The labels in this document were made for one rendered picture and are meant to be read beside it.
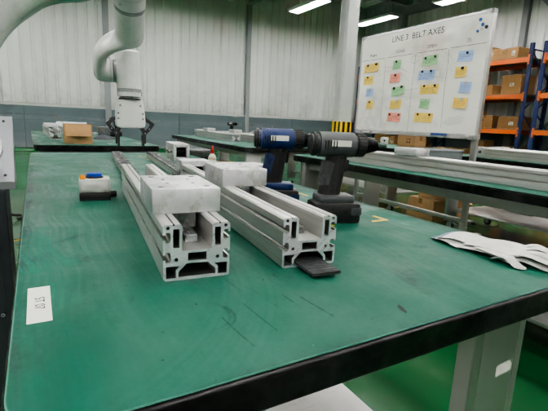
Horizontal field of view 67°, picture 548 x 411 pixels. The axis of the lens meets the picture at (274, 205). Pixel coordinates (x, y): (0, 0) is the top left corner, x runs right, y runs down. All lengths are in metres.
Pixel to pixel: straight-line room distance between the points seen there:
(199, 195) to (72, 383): 0.35
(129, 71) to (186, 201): 0.94
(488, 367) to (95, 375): 0.71
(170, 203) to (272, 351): 0.31
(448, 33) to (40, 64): 10.31
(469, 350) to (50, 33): 12.21
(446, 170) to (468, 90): 1.58
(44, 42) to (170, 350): 12.20
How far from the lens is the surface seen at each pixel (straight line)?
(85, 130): 3.58
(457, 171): 2.29
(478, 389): 0.93
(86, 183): 1.23
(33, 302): 0.61
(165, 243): 0.61
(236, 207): 0.88
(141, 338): 0.49
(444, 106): 3.96
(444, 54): 4.04
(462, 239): 0.93
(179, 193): 0.67
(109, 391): 0.42
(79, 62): 12.51
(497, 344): 0.92
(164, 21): 13.11
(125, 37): 1.45
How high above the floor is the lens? 1.01
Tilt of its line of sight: 11 degrees down
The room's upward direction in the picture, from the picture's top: 3 degrees clockwise
